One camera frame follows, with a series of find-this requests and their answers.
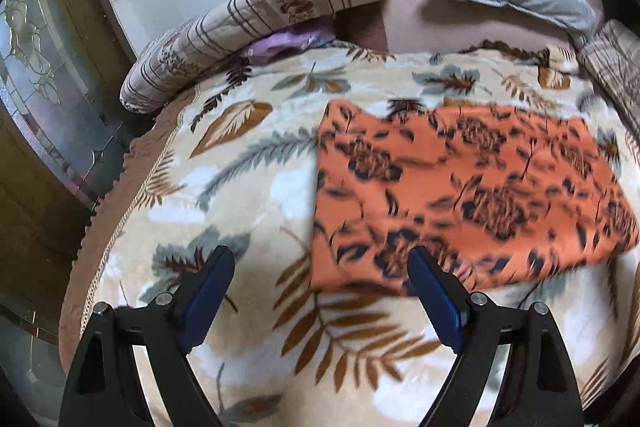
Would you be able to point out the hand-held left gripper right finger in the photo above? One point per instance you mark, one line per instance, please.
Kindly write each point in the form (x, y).
(435, 302)

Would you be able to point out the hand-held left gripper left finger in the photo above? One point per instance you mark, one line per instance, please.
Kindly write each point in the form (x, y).
(207, 302)

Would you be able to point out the orange floral blouse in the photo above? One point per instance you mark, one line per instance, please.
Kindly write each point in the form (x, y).
(475, 187)

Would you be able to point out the leaf-printed blanket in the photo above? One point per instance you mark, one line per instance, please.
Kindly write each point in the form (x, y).
(250, 217)

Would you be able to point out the purple cloth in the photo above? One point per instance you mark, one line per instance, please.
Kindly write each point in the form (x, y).
(280, 42)

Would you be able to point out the pink mattress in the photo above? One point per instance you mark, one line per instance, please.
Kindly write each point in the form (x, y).
(415, 22)

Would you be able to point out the wooden door with glass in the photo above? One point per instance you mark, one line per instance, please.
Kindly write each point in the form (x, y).
(50, 57)

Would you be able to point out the striped bolster pillow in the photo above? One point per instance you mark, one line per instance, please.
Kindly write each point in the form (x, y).
(260, 7)

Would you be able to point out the checked pillow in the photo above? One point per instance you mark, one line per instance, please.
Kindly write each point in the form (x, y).
(615, 57)

